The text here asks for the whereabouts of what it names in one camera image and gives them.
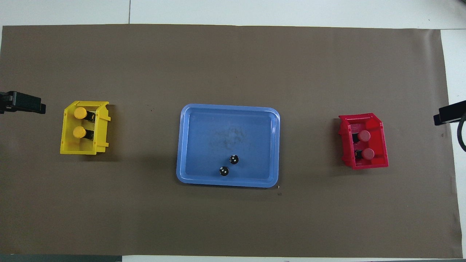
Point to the small black cylinder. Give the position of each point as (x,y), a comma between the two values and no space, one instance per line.
(224,171)
(234,159)

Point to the red push button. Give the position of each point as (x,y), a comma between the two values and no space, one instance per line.
(364,136)
(368,154)

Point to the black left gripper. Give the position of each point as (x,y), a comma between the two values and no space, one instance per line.
(5,102)

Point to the yellow plastic bin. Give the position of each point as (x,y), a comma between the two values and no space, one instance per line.
(69,145)

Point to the blue plastic tray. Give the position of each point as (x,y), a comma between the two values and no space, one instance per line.
(204,145)

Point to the yellow push button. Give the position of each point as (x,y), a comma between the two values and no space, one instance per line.
(79,132)
(80,113)

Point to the red plastic bin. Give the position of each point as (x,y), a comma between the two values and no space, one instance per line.
(379,145)

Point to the brown paper table mat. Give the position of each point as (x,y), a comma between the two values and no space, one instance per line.
(145,218)

